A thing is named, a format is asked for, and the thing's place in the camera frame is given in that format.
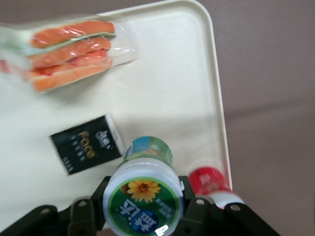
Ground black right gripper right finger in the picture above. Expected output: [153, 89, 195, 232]
[172, 175, 282, 236]

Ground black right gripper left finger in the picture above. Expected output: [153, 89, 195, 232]
[0, 176, 113, 236]

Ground green gum bottle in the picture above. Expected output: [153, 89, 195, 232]
[102, 136, 185, 236]

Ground red gum bottle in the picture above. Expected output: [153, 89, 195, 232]
[188, 166, 246, 211]

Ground beige plastic tray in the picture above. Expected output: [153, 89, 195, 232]
[0, 0, 232, 232]

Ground black and white small box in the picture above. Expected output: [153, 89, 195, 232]
[48, 113, 126, 176]

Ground wrapped triangle sandwich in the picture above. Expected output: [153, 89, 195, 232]
[0, 14, 139, 95]

